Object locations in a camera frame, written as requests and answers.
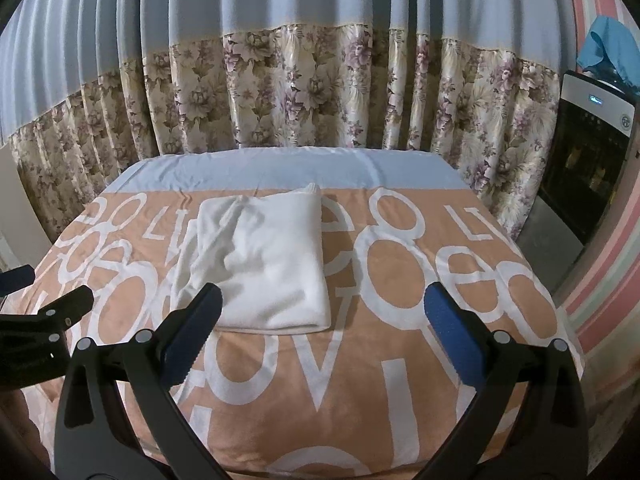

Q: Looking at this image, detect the white knit sweater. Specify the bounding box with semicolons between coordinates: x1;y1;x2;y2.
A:
170;184;332;335

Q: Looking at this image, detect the leaning white board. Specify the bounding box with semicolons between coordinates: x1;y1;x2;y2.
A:
0;145;52;269

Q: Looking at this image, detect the blue floral curtain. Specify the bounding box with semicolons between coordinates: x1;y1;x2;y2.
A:
1;0;576;238

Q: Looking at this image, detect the black glass door appliance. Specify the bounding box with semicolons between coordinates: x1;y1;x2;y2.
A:
516;69;639;294

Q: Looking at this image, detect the orange white lettered bedspread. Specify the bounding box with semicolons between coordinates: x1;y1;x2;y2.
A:
8;148;572;479

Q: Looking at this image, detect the blue cloth on appliance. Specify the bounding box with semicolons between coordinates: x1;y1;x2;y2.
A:
577;15;639;94

